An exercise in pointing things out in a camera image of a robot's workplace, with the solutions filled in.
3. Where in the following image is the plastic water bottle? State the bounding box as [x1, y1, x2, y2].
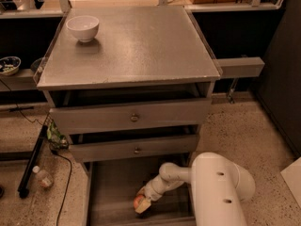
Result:
[32, 166, 54, 188]

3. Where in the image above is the grey drawer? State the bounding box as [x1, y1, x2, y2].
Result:
[50, 98, 212, 135]
[70, 135, 199, 162]
[87, 153, 197, 226]

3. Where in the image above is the top grey drawer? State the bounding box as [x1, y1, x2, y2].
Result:
[50, 98, 212, 135]

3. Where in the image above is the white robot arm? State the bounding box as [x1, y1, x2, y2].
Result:
[134, 153, 256, 226]

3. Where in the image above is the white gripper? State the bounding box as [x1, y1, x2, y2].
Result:
[135, 182, 163, 214]

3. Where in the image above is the red apple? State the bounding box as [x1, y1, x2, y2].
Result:
[134, 195, 145, 209]

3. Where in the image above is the patterned small bowl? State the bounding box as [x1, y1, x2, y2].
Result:
[0, 56, 21, 76]

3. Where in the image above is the black metal bar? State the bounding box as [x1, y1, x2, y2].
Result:
[18, 125, 47, 199]

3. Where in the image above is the white board corner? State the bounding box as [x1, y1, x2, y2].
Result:
[280, 157, 301, 208]

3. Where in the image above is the white ceramic bowl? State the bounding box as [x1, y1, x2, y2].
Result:
[66, 15, 100, 42]

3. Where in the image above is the green snack bag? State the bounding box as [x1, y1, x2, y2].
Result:
[46, 121, 69, 149]

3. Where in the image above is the black floor cable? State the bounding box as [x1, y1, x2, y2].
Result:
[50, 149, 73, 226]

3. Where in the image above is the bottom grey drawer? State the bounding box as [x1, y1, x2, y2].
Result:
[87, 153, 197, 226]

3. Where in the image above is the grey drawer cabinet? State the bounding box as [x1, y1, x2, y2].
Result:
[36, 5, 222, 226]

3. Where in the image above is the middle grey drawer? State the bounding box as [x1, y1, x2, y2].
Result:
[70, 135, 199, 162]

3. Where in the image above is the grey side shelf beam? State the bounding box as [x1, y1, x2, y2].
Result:
[217, 57, 264, 79]

